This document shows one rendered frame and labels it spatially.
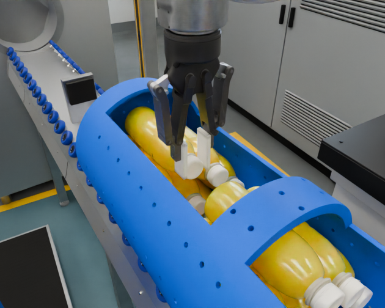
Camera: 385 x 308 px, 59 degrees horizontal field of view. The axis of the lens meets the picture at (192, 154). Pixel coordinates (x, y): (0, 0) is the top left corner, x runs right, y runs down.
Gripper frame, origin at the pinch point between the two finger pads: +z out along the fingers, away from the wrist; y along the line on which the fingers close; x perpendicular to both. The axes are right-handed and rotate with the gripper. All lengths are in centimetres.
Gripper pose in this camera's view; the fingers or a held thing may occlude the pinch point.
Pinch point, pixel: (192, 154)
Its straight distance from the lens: 56.1
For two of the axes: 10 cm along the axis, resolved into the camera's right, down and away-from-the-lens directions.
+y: -8.4, 3.2, -4.5
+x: 5.5, 4.9, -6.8
